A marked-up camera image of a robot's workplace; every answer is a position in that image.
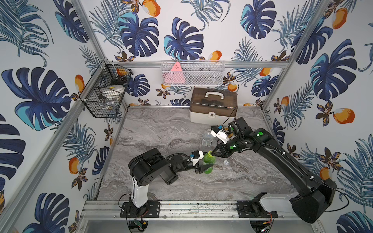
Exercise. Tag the clear plastic water bottle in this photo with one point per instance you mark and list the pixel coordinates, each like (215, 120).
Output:
(208, 139)

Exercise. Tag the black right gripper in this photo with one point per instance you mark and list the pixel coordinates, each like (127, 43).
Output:
(221, 150)

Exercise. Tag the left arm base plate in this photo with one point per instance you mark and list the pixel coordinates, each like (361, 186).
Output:
(150, 209)

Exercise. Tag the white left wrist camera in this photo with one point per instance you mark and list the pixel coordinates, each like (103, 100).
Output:
(196, 156)

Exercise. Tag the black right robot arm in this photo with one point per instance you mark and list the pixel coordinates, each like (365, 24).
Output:
(314, 195)

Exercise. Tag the green plastic bottle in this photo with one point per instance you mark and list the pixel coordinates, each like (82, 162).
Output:
(210, 169)

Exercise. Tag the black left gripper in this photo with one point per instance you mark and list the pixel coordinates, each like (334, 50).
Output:
(199, 165)

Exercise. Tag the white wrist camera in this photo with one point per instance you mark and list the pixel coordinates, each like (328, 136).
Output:
(221, 135)
(196, 156)

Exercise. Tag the aluminium front rail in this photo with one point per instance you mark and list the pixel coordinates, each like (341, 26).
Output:
(179, 210)

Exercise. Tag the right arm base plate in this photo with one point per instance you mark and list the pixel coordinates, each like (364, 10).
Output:
(250, 209)

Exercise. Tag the brown lid storage box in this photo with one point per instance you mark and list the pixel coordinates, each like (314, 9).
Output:
(212, 107)

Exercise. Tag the black wire basket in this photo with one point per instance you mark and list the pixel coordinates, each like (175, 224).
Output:
(106, 90)

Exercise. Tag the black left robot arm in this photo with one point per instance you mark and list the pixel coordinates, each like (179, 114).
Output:
(152, 164)

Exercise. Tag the pink triangle card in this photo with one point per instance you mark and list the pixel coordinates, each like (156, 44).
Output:
(175, 75)

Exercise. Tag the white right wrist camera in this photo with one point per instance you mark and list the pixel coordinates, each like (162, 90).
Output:
(221, 135)

